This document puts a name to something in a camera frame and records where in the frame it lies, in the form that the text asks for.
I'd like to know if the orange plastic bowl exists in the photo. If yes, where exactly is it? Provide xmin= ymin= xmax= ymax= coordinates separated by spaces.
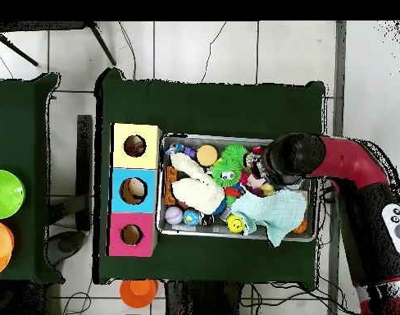
xmin=119 ymin=279 xmax=159 ymax=309
xmin=0 ymin=217 xmax=15 ymax=279

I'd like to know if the wooden box with three holes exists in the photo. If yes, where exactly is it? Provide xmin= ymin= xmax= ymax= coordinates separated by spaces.
xmin=106 ymin=122 xmax=163 ymax=258

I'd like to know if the mint green waffle cloth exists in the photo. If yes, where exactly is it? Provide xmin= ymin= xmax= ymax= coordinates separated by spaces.
xmin=230 ymin=189 xmax=308 ymax=248

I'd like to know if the orange plastic building block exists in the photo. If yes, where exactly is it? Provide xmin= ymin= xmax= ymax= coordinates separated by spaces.
xmin=164 ymin=165 xmax=179 ymax=206

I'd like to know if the green plastic bowl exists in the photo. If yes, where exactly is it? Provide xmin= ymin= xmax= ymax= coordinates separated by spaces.
xmin=0 ymin=169 xmax=26 ymax=220

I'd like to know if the cream yellow waffle cloth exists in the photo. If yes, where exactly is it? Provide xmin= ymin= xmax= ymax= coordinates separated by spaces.
xmin=169 ymin=152 xmax=226 ymax=216

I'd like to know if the tan toy burger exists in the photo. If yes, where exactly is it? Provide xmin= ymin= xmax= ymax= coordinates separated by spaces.
xmin=195 ymin=144 xmax=219 ymax=167

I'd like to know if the green spiky rubber ball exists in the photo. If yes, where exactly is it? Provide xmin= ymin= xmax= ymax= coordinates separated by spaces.
xmin=220 ymin=143 xmax=250 ymax=167

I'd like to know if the green spiky ball with eyes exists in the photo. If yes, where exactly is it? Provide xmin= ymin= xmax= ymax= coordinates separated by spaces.
xmin=211 ymin=160 xmax=244 ymax=189

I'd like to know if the dark green side tablecloth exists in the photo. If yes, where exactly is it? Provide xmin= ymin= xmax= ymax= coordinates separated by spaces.
xmin=0 ymin=72 xmax=65 ymax=285

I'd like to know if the blue globe ball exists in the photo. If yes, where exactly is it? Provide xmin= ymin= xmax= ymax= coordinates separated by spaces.
xmin=182 ymin=208 xmax=202 ymax=227

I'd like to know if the small orange basketball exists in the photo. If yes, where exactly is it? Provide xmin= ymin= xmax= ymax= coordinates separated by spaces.
xmin=291 ymin=217 xmax=309 ymax=235

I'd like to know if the shallow wire mesh bin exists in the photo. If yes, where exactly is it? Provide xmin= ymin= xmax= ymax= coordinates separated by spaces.
xmin=156 ymin=132 xmax=322 ymax=243

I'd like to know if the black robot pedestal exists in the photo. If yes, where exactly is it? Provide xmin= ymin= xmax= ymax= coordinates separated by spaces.
xmin=163 ymin=281 xmax=243 ymax=315

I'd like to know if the white baseball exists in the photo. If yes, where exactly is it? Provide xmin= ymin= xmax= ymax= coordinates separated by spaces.
xmin=164 ymin=205 xmax=184 ymax=226

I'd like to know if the black metal frame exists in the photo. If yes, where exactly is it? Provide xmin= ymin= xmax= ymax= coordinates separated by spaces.
xmin=0 ymin=21 xmax=117 ymax=66

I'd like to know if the yellow smiley ball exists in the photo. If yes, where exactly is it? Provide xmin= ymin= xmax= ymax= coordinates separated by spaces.
xmin=226 ymin=214 xmax=246 ymax=235

